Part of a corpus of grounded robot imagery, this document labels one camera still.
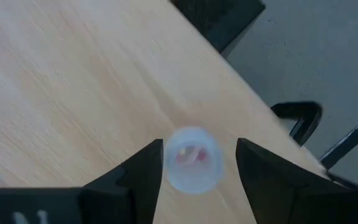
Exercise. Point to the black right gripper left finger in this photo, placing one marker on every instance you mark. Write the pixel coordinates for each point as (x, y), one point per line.
(120, 199)

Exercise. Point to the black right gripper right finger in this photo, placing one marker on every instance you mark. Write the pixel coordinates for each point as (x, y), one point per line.
(278, 193)

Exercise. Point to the wooden shelf with black legs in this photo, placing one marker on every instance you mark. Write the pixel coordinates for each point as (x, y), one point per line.
(73, 93)

